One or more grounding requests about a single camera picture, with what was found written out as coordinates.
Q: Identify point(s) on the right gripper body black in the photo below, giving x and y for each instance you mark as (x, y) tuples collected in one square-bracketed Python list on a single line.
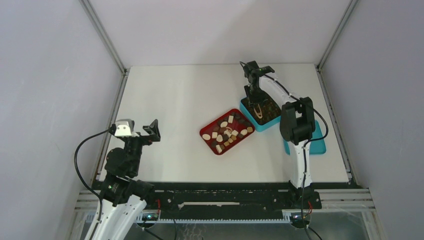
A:
[(255, 95)]

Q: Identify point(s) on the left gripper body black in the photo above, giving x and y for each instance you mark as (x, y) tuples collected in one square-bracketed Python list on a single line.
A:
[(135, 145)]

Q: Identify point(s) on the wooden tongs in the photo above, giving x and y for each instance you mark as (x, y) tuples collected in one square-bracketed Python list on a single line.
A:
[(258, 111)]

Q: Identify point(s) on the teal chocolate box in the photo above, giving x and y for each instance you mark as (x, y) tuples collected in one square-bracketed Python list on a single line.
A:
[(263, 115)]

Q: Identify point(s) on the red chocolate tray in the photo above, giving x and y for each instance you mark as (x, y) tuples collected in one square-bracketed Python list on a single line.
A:
[(225, 132)]

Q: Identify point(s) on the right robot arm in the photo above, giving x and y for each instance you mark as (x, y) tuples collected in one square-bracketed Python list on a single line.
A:
[(296, 127)]

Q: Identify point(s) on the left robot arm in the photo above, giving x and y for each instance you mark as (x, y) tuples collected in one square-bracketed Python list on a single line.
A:
[(121, 197)]

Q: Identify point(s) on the teal box lid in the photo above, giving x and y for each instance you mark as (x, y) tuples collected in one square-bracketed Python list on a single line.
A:
[(316, 147)]

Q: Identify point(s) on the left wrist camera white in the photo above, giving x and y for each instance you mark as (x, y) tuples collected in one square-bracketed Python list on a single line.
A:
[(125, 128)]

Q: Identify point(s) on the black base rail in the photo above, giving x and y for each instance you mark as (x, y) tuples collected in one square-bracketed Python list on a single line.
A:
[(230, 201)]

